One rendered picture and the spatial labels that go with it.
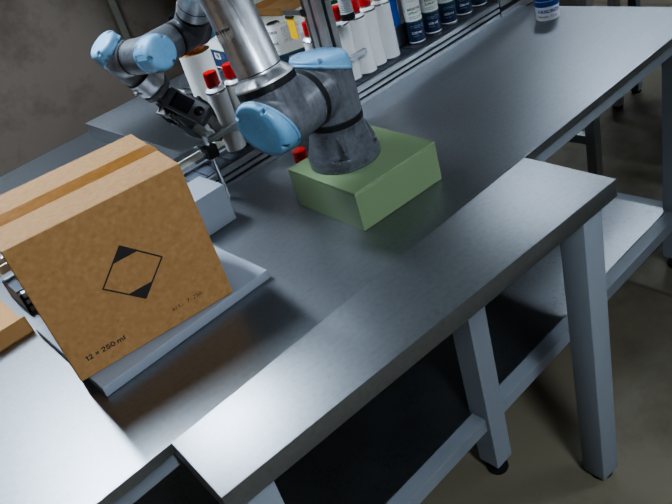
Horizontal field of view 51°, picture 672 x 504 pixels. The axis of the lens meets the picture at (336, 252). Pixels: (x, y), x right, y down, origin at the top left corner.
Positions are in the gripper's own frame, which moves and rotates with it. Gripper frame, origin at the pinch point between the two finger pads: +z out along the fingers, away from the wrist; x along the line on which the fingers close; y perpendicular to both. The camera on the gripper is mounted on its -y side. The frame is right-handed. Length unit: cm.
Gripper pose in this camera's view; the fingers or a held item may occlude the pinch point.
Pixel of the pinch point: (220, 136)
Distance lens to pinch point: 176.1
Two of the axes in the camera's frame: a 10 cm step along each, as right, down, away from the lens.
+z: 5.7, 4.4, 7.0
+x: -4.8, 8.6, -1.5
